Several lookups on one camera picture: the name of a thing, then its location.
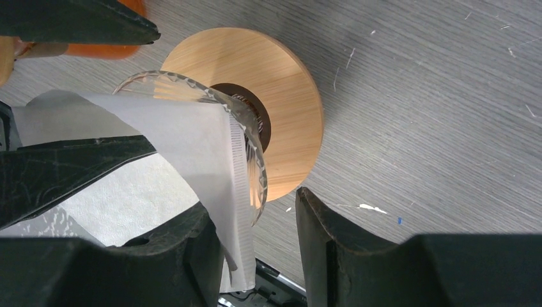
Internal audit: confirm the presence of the wooden ring collar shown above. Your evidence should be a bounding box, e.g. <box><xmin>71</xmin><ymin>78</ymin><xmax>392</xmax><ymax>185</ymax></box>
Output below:
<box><xmin>161</xmin><ymin>28</ymin><xmax>324</xmax><ymax>201</ymax></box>

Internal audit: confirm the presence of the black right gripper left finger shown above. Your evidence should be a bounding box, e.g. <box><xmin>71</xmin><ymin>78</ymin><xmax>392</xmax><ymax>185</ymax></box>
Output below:
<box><xmin>1</xmin><ymin>204</ymin><xmax>224</xmax><ymax>306</ymax></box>

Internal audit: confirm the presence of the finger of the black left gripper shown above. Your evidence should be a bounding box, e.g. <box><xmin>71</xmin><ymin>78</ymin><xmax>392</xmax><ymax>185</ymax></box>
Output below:
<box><xmin>1</xmin><ymin>136</ymin><xmax>156</xmax><ymax>229</ymax></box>
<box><xmin>1</xmin><ymin>1</ymin><xmax>160</xmax><ymax>45</ymax></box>

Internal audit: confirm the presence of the white paper coffee filter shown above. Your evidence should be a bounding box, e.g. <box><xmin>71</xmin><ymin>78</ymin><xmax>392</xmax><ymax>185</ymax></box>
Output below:
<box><xmin>1</xmin><ymin>90</ymin><xmax>256</xmax><ymax>292</ymax></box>

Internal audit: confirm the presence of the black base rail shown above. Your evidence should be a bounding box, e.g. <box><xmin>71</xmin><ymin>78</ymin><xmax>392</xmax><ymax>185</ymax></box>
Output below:
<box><xmin>217</xmin><ymin>259</ymin><xmax>307</xmax><ymax>307</ymax></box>

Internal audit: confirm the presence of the orange glass carafe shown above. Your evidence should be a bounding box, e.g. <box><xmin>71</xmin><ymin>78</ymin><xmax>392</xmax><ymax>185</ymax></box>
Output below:
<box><xmin>63</xmin><ymin>0</ymin><xmax>148</xmax><ymax>60</ymax></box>

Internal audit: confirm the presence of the clear glass dripper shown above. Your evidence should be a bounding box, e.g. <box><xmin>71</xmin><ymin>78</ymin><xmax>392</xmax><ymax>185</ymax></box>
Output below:
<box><xmin>112</xmin><ymin>70</ymin><xmax>268</xmax><ymax>226</ymax></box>

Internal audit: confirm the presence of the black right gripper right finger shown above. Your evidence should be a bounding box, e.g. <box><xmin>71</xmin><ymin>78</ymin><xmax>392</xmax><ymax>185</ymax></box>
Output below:
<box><xmin>295</xmin><ymin>187</ymin><xmax>541</xmax><ymax>306</ymax></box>

